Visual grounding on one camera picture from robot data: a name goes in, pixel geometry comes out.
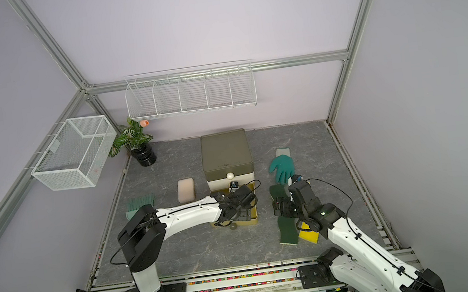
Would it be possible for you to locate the green yellow sponge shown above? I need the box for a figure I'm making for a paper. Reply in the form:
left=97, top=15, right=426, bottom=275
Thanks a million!
left=277, top=216, right=299, bottom=245

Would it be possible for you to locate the pink sponge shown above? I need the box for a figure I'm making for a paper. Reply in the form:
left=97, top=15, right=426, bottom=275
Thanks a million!
left=177, top=178, right=196, bottom=204

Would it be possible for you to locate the olive three-drawer storage box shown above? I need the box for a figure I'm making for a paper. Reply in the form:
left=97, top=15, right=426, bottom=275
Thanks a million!
left=200, top=128, right=255, bottom=192

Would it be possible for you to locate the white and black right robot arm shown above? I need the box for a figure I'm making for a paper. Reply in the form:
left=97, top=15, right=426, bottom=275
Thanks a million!
left=272, top=196, right=446, bottom=292

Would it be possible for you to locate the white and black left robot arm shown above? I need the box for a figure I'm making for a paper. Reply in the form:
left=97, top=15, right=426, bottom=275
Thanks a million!
left=117, top=185, right=257, bottom=292

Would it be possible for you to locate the green rubber glove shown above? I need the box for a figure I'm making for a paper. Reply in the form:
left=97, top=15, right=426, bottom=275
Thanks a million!
left=269, top=148, right=296, bottom=185

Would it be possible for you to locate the light green dustpan brush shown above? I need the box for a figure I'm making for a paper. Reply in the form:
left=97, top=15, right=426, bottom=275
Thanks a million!
left=126, top=194, right=155, bottom=220

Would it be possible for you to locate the potted green plant black pot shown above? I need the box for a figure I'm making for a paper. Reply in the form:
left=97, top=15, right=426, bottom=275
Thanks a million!
left=108, top=117, right=157, bottom=167

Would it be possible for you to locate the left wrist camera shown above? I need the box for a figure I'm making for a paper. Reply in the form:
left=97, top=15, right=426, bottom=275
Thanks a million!
left=228, top=181, right=240, bottom=193

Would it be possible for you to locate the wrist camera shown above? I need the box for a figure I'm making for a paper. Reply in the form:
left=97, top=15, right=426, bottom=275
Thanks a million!
left=228, top=181, right=240, bottom=193
left=288, top=175, right=316, bottom=206

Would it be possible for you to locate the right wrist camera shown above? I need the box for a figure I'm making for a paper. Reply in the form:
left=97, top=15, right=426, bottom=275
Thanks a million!
left=288, top=175, right=316, bottom=206

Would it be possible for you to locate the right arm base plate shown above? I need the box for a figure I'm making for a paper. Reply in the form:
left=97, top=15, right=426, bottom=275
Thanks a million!
left=297, top=264, right=341, bottom=289

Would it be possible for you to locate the long white wire shelf basket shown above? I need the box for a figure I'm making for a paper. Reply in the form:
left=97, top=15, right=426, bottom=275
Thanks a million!
left=125, top=60, right=258, bottom=120

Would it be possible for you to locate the white wire cube basket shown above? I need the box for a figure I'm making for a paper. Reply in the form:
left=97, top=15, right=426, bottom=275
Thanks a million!
left=31, top=115, right=117, bottom=191

